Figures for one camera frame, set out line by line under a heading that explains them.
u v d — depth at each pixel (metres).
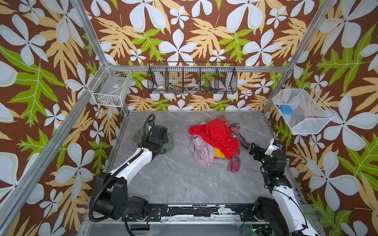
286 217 0.48
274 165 0.61
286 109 0.86
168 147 0.96
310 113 0.78
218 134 0.89
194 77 0.99
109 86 0.85
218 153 0.91
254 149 0.75
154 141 0.67
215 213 0.75
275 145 0.69
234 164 0.90
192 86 0.99
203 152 0.93
